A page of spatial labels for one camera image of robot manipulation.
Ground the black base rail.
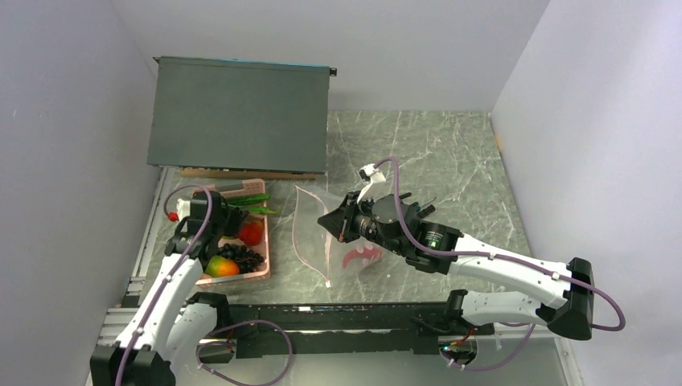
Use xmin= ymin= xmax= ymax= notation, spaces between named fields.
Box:
xmin=149 ymin=301 xmax=534 ymax=363

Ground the pink plastic basket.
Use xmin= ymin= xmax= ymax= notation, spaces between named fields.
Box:
xmin=196 ymin=179 xmax=271 ymax=288

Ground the long green pepper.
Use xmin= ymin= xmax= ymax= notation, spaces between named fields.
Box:
xmin=225 ymin=193 xmax=270 ymax=207
xmin=246 ymin=206 xmax=279 ymax=216

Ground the black grape bunch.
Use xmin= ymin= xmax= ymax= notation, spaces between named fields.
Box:
xmin=218 ymin=244 xmax=265 ymax=274

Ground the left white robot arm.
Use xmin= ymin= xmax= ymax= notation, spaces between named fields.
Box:
xmin=89 ymin=185 xmax=249 ymax=385

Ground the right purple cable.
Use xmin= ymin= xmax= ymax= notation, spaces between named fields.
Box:
xmin=372 ymin=157 xmax=627 ymax=373

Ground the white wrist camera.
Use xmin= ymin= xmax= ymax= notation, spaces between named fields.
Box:
xmin=166 ymin=198 xmax=191 ymax=222
xmin=356 ymin=164 xmax=386 ymax=203

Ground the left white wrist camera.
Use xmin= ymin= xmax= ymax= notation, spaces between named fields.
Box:
xmin=166 ymin=198 xmax=191 ymax=222

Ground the dark grey server box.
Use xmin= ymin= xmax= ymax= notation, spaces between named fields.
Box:
xmin=147 ymin=56 xmax=338 ymax=175

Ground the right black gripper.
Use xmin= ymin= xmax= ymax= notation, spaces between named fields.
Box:
xmin=318 ymin=190 xmax=406 ymax=256

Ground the red orange pear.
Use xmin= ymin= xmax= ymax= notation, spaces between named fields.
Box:
xmin=237 ymin=221 xmax=265 ymax=246

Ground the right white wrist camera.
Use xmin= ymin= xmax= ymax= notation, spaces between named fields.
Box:
xmin=356 ymin=164 xmax=386 ymax=203

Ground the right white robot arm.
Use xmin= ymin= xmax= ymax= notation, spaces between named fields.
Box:
xmin=317 ymin=192 xmax=594 ymax=341

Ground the green orange mango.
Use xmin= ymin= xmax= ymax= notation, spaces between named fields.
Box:
xmin=204 ymin=256 xmax=240 ymax=278

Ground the clear zip top bag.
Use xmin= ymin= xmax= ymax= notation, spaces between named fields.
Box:
xmin=292 ymin=185 xmax=387 ymax=288

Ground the red chili pepper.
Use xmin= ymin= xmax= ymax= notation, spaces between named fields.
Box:
xmin=342 ymin=247 xmax=383 ymax=269

